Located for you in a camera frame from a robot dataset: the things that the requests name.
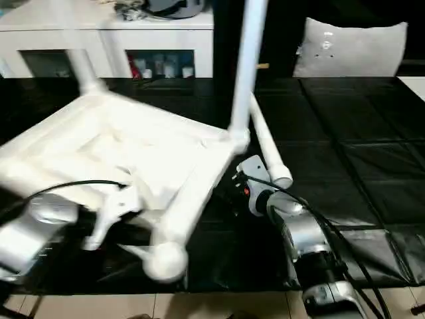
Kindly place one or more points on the black floor bar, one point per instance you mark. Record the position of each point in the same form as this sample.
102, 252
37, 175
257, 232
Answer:
418, 309

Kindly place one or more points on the white plastic table leg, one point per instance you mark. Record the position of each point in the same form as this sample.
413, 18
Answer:
270, 149
84, 69
247, 66

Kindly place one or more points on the red bottle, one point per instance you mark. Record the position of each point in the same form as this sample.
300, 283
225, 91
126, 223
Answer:
134, 68

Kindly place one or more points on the white flat board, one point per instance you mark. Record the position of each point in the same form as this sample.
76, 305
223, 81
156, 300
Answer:
413, 86

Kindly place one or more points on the black cabinet gold label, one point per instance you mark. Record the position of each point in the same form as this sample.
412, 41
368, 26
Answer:
282, 33

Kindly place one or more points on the dark helmet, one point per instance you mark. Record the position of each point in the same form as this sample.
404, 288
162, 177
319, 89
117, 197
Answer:
176, 8

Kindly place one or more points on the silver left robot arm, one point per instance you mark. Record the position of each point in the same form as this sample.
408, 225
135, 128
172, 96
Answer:
30, 229

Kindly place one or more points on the brown rounded robot part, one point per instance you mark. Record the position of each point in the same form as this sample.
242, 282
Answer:
139, 315

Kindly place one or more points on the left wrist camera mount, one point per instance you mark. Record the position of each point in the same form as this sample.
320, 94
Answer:
116, 202

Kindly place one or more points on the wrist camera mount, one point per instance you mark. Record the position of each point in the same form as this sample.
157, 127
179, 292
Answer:
116, 202
255, 169

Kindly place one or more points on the white plastic table top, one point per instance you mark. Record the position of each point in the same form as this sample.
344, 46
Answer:
99, 143

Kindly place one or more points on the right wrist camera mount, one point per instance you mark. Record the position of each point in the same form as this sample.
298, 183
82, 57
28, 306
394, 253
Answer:
255, 169

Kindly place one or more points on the white cabinet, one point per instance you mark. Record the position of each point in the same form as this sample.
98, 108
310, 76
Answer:
66, 36

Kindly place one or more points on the black metal table frame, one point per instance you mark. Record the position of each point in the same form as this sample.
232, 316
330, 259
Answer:
13, 309

